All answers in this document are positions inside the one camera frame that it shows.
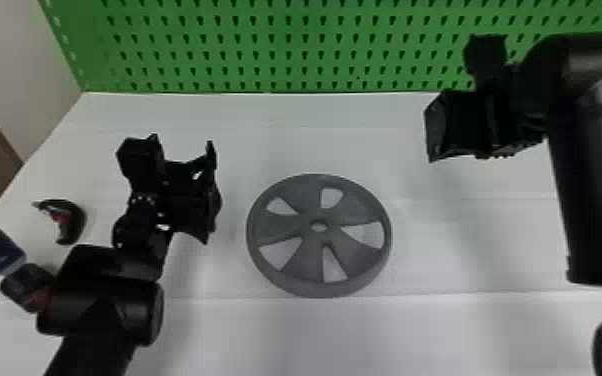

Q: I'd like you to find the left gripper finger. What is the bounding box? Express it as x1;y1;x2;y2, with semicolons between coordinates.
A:
193;183;224;246
190;138;219;184

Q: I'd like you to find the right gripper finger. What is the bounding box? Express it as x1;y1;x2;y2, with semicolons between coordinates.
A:
423;89;481;164
475;95;515;161

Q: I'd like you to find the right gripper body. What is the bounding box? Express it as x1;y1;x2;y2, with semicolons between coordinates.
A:
505;73;549;155

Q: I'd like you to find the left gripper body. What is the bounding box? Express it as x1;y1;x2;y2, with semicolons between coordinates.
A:
160;160;200;235

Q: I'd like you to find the grey wheel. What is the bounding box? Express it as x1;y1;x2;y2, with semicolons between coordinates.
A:
245;172;394;300

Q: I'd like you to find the black red curved tool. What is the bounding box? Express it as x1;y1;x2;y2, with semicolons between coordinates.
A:
31;198;87;246

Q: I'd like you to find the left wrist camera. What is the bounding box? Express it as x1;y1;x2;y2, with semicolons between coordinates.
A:
115;133;167;197

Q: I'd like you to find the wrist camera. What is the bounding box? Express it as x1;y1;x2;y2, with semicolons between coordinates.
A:
115;133;167;197
461;33;513;92

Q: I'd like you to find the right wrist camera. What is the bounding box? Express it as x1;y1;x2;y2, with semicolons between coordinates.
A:
461;33;513;92

